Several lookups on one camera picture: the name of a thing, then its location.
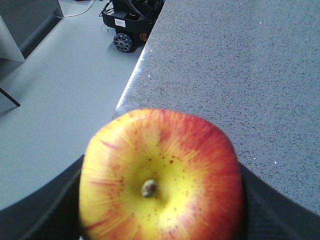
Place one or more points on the grey stone kitchen counter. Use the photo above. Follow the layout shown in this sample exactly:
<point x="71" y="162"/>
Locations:
<point x="251" y="67"/>

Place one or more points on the red yellow apple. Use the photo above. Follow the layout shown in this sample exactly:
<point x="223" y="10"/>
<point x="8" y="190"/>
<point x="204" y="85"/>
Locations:
<point x="159" y="174"/>

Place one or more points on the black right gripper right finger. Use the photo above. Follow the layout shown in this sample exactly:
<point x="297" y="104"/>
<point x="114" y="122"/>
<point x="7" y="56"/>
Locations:
<point x="269" y="215"/>

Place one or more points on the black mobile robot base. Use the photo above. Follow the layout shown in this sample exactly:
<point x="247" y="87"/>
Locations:
<point x="133" y="21"/>

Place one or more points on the dark grey cabinet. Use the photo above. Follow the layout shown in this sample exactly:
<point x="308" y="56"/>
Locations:
<point x="23" y="26"/>

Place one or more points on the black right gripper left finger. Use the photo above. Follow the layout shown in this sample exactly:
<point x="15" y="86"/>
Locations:
<point x="49" y="213"/>

